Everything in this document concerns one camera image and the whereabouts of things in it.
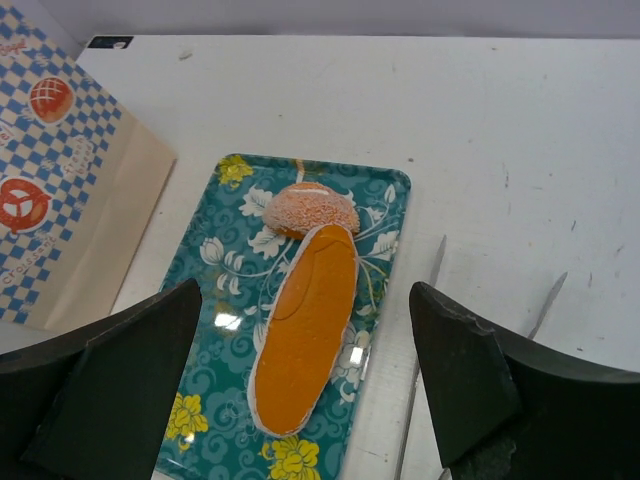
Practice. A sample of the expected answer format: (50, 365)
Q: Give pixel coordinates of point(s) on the teal floral tray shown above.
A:
(239, 265)

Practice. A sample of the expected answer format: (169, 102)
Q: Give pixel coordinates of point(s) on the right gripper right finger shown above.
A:
(503, 406)

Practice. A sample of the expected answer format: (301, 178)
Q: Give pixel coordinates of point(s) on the pink round fake bread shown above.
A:
(300, 207)

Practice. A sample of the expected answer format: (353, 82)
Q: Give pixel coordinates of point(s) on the blue checkered paper bag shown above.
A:
(80, 179)

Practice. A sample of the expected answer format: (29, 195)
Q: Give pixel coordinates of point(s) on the white-edged fake bread slice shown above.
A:
(304, 332)

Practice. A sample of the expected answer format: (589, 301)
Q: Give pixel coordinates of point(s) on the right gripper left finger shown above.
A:
(94, 403)

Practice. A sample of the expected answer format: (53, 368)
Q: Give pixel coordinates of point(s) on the metal tongs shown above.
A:
(415, 375)

